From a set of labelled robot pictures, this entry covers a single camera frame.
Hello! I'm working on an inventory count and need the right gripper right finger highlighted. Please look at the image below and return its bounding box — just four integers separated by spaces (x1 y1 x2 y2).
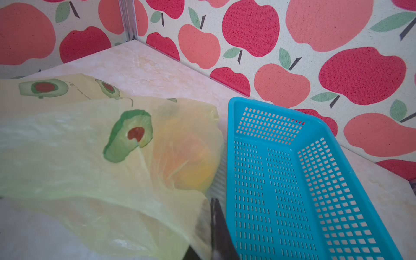
211 198 240 260

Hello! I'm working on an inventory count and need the turquoise plastic basket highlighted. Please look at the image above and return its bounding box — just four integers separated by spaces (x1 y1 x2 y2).
226 97 401 260

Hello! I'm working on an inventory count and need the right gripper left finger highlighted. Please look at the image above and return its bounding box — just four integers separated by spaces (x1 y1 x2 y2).
183 247 200 260

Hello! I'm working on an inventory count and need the left aluminium frame post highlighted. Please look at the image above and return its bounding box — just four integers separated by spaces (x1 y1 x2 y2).
119 0 137 41

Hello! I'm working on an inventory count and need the yellow plastic bag with fruit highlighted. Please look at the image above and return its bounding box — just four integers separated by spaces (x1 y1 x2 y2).
1 74 224 260

